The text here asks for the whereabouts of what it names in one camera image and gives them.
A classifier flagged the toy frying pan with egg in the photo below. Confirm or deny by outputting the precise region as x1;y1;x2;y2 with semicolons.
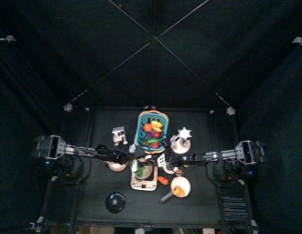
159;175;192;204

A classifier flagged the white curved toy bowl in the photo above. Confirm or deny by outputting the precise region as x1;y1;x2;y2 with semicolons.
163;163;177;176

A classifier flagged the beige round dish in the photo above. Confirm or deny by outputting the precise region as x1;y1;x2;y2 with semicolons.
106;161;128;174

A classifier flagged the yellow toy banana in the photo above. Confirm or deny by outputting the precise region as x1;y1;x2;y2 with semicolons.
151;120;165;132

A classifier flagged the white star-shaped toy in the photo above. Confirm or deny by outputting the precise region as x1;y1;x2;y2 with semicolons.
177;127;193;140

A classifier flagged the white toy pot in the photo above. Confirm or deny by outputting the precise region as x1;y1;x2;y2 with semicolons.
133;164;155;181

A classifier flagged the white toy spatula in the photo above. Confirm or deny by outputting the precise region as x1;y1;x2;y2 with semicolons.
156;153;167;169

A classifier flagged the teal basket with orange rim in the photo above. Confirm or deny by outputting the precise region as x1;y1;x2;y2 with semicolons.
133;110;171;154

